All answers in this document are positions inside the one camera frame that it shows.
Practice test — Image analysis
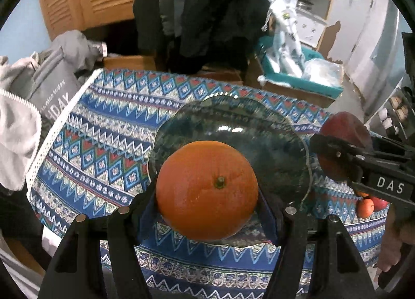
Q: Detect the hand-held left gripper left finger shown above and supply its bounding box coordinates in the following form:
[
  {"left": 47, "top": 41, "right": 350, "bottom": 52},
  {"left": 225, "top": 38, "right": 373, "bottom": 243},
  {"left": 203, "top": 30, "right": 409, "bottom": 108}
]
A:
[{"left": 38, "top": 184, "right": 163, "bottom": 299}]

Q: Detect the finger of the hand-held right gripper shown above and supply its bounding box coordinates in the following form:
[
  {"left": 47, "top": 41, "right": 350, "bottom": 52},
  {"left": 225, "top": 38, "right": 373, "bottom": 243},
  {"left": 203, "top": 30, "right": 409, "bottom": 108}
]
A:
[
  {"left": 371, "top": 136, "right": 415, "bottom": 157},
  {"left": 310, "top": 133, "right": 374, "bottom": 180}
]

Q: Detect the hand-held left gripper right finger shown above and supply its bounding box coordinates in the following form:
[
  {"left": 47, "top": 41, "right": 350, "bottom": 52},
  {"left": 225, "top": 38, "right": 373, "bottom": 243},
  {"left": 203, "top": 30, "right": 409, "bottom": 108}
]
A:
[{"left": 257, "top": 188, "right": 378, "bottom": 299}]

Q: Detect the red apple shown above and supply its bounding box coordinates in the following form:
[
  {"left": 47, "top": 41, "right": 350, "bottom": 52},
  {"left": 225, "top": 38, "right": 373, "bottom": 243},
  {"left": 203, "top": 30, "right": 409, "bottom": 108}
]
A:
[
  {"left": 371, "top": 196, "right": 390, "bottom": 212},
  {"left": 318, "top": 112, "right": 373, "bottom": 183}
]

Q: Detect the large orange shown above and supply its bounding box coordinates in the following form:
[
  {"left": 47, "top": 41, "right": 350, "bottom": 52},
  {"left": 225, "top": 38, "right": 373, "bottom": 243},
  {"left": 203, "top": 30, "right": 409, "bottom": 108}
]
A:
[{"left": 156, "top": 140, "right": 259, "bottom": 242}]

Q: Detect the dark glass fruit bowl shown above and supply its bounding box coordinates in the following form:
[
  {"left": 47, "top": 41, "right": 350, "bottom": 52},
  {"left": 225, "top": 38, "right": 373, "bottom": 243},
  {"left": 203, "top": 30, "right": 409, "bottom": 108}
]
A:
[{"left": 147, "top": 93, "right": 313, "bottom": 248}]

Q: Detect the person's right hand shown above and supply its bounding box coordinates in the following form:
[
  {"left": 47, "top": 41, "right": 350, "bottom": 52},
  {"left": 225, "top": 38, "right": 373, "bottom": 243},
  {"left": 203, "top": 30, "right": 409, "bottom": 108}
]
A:
[{"left": 379, "top": 215, "right": 410, "bottom": 274}]

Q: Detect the white shoe rack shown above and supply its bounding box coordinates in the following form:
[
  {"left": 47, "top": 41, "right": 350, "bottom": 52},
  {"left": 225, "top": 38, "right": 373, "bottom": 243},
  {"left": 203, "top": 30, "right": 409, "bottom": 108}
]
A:
[{"left": 365, "top": 85, "right": 410, "bottom": 141}]

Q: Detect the large cardboard box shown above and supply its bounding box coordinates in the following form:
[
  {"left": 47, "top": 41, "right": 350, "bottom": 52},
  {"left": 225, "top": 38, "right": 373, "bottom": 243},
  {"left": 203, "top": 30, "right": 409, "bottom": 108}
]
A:
[{"left": 248, "top": 56, "right": 336, "bottom": 109}]

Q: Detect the clear plastic bag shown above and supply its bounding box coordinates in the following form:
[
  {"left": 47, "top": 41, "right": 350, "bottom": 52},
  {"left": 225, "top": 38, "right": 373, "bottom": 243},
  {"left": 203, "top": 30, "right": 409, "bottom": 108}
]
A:
[{"left": 301, "top": 58, "right": 344, "bottom": 88}]

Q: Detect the blue patterned tablecloth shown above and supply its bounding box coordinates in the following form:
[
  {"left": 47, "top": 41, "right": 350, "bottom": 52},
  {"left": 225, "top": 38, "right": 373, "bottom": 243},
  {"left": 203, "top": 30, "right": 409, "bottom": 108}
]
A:
[{"left": 26, "top": 68, "right": 390, "bottom": 290}]

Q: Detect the teal plastic bin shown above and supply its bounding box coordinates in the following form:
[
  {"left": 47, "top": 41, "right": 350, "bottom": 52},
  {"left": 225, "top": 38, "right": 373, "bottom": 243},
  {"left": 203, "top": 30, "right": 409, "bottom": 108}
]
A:
[{"left": 254, "top": 36, "right": 344, "bottom": 99}]

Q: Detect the white door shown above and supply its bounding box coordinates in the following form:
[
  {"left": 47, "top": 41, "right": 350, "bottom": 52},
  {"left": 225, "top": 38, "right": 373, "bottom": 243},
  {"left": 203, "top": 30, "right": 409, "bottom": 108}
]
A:
[{"left": 344, "top": 0, "right": 403, "bottom": 118}]

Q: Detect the white printed storage box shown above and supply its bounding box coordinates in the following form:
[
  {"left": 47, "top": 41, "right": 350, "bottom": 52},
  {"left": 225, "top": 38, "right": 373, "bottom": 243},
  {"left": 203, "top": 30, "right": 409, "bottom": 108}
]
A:
[{"left": 296, "top": 10, "right": 326, "bottom": 47}]

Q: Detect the white printed plastic bag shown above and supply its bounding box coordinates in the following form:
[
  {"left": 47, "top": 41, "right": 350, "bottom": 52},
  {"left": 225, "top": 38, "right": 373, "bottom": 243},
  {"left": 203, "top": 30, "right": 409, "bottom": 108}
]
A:
[{"left": 260, "top": 0, "right": 307, "bottom": 77}]

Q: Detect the flat cardboard box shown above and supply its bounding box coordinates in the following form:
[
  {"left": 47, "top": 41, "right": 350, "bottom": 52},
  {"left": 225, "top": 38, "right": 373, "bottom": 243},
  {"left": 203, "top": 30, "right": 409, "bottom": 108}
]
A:
[{"left": 201, "top": 66, "right": 244, "bottom": 85}]

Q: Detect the small cardboard box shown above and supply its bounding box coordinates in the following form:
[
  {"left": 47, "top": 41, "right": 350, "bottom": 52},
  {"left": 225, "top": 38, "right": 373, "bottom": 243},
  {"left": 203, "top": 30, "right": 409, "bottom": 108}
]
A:
[{"left": 104, "top": 55, "right": 157, "bottom": 71}]

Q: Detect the grey printed bag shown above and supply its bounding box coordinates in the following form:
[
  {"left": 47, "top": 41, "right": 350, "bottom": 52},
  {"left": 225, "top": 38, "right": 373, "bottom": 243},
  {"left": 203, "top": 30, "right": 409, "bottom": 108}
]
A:
[{"left": 27, "top": 49, "right": 85, "bottom": 121}]

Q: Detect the white fleece cloth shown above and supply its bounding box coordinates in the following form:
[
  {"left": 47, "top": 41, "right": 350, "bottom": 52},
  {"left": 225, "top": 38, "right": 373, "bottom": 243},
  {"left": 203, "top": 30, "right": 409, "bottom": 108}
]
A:
[{"left": 0, "top": 55, "right": 43, "bottom": 191}]

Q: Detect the grey crumpled garment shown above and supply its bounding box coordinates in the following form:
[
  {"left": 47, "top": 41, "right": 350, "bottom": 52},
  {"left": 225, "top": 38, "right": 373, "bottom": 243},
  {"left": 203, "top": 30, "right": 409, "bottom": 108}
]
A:
[{"left": 49, "top": 30, "right": 107, "bottom": 76}]

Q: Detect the black hanging jacket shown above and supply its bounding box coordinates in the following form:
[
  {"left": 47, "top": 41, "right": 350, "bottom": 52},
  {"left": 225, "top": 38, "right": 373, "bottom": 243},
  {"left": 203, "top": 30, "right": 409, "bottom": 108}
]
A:
[{"left": 180, "top": 0, "right": 270, "bottom": 69}]

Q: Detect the dark green hanging jacket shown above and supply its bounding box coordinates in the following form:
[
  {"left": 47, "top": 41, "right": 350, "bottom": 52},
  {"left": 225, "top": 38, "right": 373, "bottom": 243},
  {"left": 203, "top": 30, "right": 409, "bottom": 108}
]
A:
[{"left": 132, "top": 0, "right": 164, "bottom": 60}]

